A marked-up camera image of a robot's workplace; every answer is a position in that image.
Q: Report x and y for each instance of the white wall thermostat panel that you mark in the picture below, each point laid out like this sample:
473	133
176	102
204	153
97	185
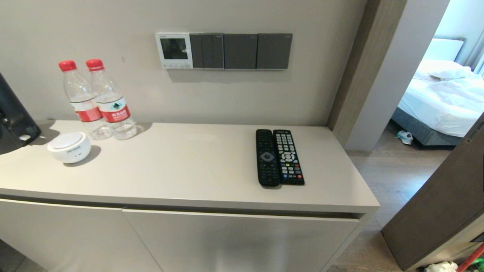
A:
174	49

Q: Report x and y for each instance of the plain black remote control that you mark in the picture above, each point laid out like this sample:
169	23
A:
267	158

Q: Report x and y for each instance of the black remote with coloured buttons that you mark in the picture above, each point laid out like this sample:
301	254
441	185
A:
289	158

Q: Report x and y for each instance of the beige cabinet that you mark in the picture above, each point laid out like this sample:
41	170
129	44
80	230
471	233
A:
189	162

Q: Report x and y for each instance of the beige wide cabinet door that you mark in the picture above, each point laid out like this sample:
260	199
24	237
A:
245	245

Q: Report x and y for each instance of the clear water bottle red cap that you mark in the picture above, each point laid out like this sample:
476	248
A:
111	105
75	88

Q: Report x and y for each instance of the white teal slipper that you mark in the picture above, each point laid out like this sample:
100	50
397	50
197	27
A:
405	137

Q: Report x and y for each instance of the white round smart speaker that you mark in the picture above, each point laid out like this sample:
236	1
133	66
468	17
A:
69	147

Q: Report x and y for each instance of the blue grey bed base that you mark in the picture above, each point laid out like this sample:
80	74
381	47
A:
423	132

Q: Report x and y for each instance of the brown wooden door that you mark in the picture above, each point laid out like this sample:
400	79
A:
435	204

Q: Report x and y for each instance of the white pillow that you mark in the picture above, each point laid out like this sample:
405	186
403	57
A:
438	68

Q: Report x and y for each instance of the beige narrow cabinet door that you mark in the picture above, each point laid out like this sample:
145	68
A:
56	234

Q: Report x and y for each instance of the light padded headboard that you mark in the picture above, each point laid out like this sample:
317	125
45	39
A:
448	49

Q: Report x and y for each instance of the black countertop appliance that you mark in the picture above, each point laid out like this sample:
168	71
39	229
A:
11	117

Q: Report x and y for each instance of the white crumpled cloth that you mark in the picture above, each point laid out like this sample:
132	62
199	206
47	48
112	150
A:
440	267

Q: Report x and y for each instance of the pale curtain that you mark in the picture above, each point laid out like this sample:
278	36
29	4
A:
478	60

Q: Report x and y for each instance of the red stick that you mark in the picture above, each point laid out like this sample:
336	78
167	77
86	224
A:
470	258

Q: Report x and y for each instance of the green plastic item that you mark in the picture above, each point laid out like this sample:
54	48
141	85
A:
479	263

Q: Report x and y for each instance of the grey single wall switch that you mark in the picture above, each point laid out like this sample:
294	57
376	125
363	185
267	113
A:
240	51
274	51

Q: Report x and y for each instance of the grey triple rocker wall switch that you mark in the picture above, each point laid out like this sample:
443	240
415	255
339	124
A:
206	51

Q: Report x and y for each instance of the wood grain door frame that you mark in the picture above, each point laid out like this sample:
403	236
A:
363	56

